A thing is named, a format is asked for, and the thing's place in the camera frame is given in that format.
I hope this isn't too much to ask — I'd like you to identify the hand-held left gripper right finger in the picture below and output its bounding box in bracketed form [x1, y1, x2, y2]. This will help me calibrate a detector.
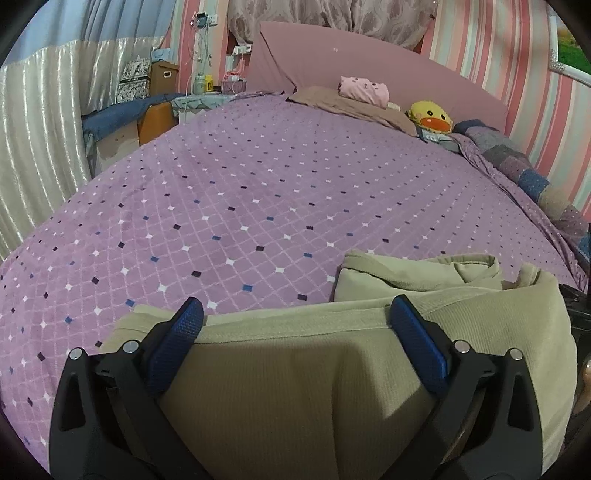
[389, 295, 543, 480]

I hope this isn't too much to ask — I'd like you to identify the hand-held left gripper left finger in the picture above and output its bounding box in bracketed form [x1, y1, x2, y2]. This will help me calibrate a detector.
[48, 296, 218, 480]

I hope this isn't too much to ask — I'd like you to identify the beige puffer jacket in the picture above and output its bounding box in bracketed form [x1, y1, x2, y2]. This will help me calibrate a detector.
[99, 249, 578, 480]

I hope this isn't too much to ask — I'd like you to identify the purple diamond-print bedsheet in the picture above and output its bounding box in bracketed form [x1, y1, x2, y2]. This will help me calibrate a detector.
[0, 90, 589, 472]

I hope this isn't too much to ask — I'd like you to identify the patchwork quilt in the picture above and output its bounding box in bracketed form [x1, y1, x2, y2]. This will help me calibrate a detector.
[455, 119, 591, 268]

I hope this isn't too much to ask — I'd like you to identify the orange wooden chair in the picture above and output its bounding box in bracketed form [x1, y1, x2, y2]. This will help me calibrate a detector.
[137, 102, 176, 146]

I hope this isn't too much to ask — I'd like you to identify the yellow duck plush toy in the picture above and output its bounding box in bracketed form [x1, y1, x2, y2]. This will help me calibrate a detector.
[406, 100, 455, 141]

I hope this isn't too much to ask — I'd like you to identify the blue cloth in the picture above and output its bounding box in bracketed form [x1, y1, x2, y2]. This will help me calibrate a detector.
[82, 95, 181, 139]

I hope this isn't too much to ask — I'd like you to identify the nightstand with light cover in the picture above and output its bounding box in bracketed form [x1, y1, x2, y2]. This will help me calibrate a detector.
[172, 90, 236, 125]

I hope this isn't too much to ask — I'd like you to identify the silver and blue curtain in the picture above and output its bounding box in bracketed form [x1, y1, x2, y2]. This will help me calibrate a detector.
[0, 0, 171, 259]

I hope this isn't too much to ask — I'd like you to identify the white framed picture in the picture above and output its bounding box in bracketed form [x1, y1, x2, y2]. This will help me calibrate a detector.
[549, 9, 591, 86]

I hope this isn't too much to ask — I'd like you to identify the pink folded cloth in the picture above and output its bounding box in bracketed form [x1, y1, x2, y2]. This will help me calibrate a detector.
[338, 76, 390, 109]

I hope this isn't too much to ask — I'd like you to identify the pink storage basket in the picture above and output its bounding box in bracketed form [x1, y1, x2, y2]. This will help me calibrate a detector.
[221, 74, 249, 96]

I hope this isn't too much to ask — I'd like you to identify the brown pillow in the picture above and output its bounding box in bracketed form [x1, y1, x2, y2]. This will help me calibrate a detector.
[287, 85, 419, 136]

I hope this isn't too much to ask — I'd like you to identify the cardboard box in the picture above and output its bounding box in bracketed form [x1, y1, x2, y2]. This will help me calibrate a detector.
[150, 61, 180, 95]

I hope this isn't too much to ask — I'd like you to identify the floral-print paper bag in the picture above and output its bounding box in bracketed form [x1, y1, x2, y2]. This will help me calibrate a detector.
[117, 58, 152, 101]

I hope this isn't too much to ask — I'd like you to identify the pink headboard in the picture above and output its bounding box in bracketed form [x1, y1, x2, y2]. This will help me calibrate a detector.
[247, 21, 509, 134]

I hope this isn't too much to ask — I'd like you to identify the wall socket with cables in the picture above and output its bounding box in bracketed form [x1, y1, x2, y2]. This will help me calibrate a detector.
[190, 11, 214, 77]

